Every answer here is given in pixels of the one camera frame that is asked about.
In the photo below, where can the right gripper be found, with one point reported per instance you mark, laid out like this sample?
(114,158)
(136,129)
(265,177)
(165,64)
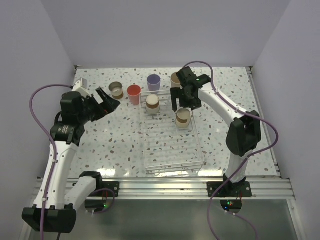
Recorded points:
(177,93)

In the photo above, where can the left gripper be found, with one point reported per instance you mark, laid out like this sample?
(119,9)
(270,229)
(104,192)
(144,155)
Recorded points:
(109,106)

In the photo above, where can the red plastic cup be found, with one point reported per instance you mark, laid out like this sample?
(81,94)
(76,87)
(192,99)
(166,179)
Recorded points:
(133,92)

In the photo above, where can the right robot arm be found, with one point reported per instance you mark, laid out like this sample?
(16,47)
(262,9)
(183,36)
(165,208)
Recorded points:
(244,128)

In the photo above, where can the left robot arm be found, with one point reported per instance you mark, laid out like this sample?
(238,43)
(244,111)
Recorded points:
(54,210)

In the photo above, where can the beige plastic cup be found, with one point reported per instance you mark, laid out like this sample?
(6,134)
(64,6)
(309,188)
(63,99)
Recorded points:
(174,80)

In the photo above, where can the purple plastic cup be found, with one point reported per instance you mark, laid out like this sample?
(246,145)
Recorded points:
(154,83)

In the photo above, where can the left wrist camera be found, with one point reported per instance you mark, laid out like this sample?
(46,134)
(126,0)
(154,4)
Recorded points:
(80,86)

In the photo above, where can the white wire dish rack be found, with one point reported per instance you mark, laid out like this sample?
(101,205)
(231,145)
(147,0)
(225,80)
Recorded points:
(167,148)

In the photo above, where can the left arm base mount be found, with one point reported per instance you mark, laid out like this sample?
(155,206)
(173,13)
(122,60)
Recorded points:
(105,186)

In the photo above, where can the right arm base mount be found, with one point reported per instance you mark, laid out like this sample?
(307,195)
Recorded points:
(229,189)

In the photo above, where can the aluminium front rail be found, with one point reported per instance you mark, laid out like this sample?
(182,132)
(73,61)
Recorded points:
(195,188)

